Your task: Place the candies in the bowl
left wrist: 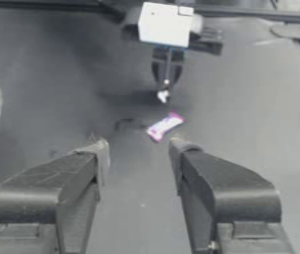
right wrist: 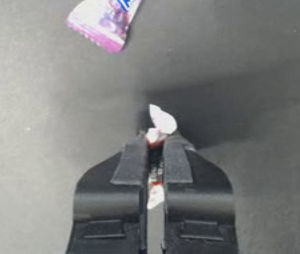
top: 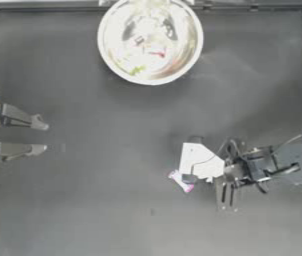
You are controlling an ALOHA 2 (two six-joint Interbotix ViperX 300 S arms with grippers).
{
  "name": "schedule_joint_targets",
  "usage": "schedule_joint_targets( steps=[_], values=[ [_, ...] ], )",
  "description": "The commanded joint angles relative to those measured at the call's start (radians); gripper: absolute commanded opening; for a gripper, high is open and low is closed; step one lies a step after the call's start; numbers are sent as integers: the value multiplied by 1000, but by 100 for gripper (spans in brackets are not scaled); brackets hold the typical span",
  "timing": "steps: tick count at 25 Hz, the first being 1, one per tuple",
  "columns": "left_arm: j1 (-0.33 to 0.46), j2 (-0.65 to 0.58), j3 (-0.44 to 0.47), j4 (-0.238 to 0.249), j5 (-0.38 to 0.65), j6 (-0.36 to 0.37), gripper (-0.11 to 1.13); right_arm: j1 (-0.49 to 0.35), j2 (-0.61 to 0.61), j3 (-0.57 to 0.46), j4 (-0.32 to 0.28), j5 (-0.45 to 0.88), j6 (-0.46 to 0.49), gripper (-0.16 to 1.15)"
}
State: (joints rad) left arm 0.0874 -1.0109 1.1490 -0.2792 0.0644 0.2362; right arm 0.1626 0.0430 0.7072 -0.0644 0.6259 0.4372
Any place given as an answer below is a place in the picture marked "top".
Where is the green candy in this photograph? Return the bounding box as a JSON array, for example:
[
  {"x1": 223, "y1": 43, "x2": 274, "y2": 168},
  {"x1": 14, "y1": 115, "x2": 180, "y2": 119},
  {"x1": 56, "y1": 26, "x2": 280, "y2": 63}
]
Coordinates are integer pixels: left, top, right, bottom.
[{"x1": 128, "y1": 65, "x2": 148, "y2": 75}]

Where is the white twisted wrapper candy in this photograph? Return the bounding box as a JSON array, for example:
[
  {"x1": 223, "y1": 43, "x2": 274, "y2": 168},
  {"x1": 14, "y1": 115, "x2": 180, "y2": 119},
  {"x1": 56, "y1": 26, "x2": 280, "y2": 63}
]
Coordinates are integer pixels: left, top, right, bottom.
[{"x1": 132, "y1": 35, "x2": 147, "y2": 46}]

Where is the red candy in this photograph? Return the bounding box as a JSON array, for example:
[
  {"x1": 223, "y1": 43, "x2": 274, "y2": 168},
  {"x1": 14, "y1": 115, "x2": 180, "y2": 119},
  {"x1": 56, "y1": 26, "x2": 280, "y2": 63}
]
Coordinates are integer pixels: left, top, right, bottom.
[{"x1": 144, "y1": 46, "x2": 168, "y2": 60}]

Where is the steel bowl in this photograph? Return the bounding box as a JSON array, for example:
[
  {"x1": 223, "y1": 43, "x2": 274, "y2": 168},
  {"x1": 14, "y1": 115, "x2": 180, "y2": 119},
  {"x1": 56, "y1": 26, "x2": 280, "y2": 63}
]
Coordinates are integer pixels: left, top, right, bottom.
[{"x1": 96, "y1": 0, "x2": 204, "y2": 86}]

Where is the purple wrapped candy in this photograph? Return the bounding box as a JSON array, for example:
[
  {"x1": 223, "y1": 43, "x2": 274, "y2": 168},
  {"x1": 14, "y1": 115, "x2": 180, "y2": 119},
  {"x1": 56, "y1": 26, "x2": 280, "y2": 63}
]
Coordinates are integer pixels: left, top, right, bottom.
[{"x1": 167, "y1": 169, "x2": 196, "y2": 194}]

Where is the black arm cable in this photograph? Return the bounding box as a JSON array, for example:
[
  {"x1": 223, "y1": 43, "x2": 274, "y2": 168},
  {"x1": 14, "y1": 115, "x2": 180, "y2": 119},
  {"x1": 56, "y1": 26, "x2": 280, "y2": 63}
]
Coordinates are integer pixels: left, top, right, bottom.
[{"x1": 192, "y1": 138, "x2": 248, "y2": 169}]

